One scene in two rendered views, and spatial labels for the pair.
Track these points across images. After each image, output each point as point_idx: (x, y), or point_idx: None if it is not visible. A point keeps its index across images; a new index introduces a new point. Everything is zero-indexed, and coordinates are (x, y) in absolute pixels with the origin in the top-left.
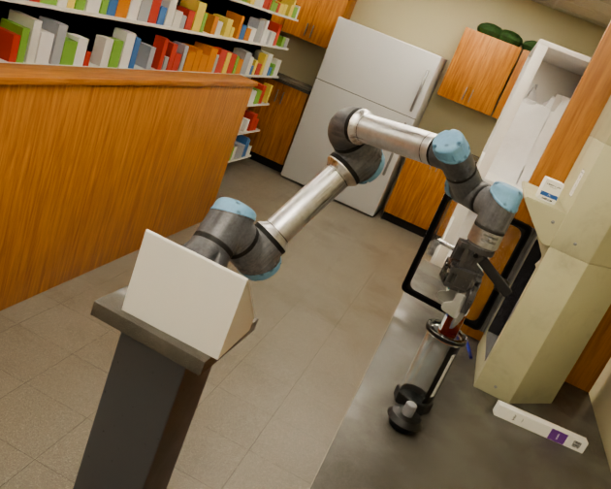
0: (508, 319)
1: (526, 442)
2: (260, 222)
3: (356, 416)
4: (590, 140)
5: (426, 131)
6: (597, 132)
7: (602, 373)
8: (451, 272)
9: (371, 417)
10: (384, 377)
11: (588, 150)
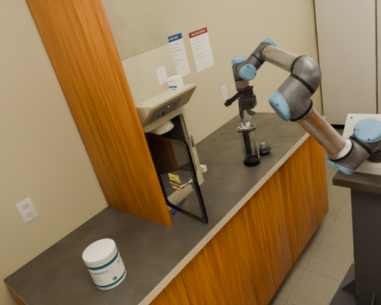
0: (194, 145)
1: (201, 163)
2: (349, 139)
3: (284, 150)
4: (129, 60)
5: (274, 46)
6: (138, 49)
7: (95, 200)
8: (255, 97)
9: (277, 152)
10: (260, 169)
11: (142, 62)
